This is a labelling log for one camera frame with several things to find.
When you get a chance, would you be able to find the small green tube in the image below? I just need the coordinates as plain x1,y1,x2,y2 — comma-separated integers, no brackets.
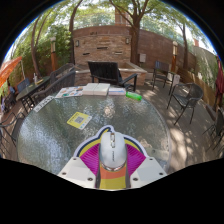
125,91,143,102

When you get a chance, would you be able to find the orange lamp post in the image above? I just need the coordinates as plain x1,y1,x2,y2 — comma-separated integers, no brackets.
49,36,58,72
170,40,178,73

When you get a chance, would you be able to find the thin pale booklet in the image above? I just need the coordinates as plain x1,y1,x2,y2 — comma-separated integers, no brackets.
108,86,127,97

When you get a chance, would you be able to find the dark slatted metal chair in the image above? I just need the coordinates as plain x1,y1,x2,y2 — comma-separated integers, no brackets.
152,60,176,96

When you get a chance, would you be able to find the orange patio umbrella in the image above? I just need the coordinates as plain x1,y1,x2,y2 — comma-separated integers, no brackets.
0,55,24,88

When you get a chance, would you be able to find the yellow chick-shaped mouse pad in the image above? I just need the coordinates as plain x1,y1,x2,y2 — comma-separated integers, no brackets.
72,124,149,191

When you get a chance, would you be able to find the yellow square code sticker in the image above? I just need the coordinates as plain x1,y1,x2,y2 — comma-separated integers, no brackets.
66,111,93,130

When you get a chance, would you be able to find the blue-grey patio chair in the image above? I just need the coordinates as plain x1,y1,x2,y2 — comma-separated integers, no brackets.
16,77,31,93

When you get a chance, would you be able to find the white lettered sign plate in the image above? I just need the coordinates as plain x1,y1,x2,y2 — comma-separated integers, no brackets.
32,95,55,113

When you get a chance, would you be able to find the white computer mouse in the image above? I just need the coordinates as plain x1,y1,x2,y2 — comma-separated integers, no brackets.
98,130,128,173

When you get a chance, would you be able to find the closed red patio umbrella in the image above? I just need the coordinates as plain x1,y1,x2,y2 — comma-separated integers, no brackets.
214,56,224,108

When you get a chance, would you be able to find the white sign board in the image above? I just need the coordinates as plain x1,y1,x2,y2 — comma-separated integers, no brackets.
171,73,181,88

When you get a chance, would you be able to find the dark wicker patio chair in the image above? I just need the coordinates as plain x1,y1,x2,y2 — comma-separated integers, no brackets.
49,63,76,84

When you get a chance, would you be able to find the tree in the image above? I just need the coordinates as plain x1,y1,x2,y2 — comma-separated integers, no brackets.
178,19,190,71
29,16,51,79
68,0,84,64
109,0,151,66

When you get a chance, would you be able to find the dark glass patio table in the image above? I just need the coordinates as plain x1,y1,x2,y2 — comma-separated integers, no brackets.
15,75,52,114

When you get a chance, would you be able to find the black slatted wooden chair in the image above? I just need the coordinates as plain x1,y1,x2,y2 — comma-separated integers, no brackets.
87,60,139,93

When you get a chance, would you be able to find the thick white book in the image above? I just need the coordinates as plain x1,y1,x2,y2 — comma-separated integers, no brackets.
82,82,111,97

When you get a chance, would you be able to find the colourful printed leaflet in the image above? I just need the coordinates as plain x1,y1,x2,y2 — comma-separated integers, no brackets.
54,85,85,99

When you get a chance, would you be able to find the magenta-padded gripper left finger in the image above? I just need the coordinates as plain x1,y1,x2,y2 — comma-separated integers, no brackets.
58,143,102,190

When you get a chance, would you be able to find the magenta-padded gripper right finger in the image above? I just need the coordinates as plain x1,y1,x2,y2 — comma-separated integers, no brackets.
125,143,168,189

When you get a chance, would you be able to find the grey wicker chair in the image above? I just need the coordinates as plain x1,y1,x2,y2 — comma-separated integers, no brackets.
31,69,77,104

